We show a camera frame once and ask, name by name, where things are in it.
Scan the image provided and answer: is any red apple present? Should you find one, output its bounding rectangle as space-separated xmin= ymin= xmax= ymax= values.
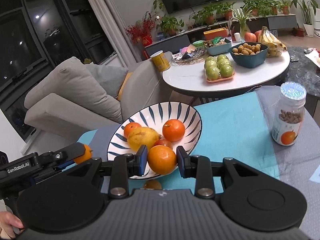
xmin=244 ymin=32 xmax=257 ymax=42

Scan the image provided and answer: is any brown kiwi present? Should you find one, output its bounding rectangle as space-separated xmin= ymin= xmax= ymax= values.
xmin=143 ymin=180 xmax=162 ymax=190

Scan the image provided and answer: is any white oval coffee table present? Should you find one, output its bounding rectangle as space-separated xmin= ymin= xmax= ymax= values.
xmin=163 ymin=44 xmax=290 ymax=98

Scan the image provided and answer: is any small orange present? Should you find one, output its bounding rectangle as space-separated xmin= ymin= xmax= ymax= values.
xmin=73 ymin=144 xmax=92 ymax=164

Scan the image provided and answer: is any grey cushion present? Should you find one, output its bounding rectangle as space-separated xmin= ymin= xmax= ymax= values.
xmin=85 ymin=64 xmax=129 ymax=98

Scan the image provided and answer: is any glass jar orange label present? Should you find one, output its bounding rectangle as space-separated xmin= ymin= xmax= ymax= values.
xmin=271 ymin=82 xmax=306 ymax=146

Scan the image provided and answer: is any vase with green plant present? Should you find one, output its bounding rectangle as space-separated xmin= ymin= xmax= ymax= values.
xmin=232 ymin=7 xmax=254 ymax=40

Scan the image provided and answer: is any orange box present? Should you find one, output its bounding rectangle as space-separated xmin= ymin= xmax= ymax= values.
xmin=203 ymin=27 xmax=228 ymax=41

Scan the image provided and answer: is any person left hand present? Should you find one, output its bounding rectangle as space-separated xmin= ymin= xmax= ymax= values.
xmin=1 ymin=211 xmax=23 ymax=239

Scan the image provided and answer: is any red tomato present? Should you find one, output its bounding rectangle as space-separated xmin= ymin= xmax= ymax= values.
xmin=153 ymin=139 xmax=173 ymax=149
xmin=148 ymin=145 xmax=177 ymax=175

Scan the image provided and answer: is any white blue striped bowl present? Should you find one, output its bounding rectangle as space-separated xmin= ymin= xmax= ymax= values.
xmin=107 ymin=101 xmax=203 ymax=180

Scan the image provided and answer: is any light blue snack basket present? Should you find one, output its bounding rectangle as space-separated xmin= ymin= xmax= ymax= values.
xmin=204 ymin=39 xmax=232 ymax=56

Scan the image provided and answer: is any dark teal longan bowl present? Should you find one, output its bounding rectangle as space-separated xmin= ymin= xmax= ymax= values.
xmin=228 ymin=42 xmax=268 ymax=68

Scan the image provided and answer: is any potted plant left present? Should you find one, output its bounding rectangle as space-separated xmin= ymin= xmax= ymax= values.
xmin=156 ymin=15 xmax=184 ymax=36

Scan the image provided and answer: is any tv cabinet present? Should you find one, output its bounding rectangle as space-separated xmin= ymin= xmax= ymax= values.
xmin=145 ymin=14 xmax=297 ymax=56

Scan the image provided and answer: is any large front orange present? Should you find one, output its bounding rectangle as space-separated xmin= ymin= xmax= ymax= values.
xmin=162 ymin=119 xmax=185 ymax=142

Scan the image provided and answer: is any banana bunch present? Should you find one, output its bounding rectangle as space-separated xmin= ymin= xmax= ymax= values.
xmin=258 ymin=26 xmax=287 ymax=57

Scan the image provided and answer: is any beige sofa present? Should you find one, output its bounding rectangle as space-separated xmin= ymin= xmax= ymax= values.
xmin=24 ymin=57 xmax=172 ymax=140

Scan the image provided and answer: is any tray of green apples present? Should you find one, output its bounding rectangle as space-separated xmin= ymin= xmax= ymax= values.
xmin=204 ymin=54 xmax=235 ymax=83

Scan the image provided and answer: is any yellow tin can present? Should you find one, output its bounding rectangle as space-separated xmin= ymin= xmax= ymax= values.
xmin=150 ymin=50 xmax=170 ymax=72

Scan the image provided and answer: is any blue grey striped tablecloth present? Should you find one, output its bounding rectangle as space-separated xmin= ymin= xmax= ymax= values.
xmin=66 ymin=86 xmax=319 ymax=239

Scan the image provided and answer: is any red flower arrangement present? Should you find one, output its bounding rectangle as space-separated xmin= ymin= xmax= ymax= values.
xmin=124 ymin=11 xmax=157 ymax=47

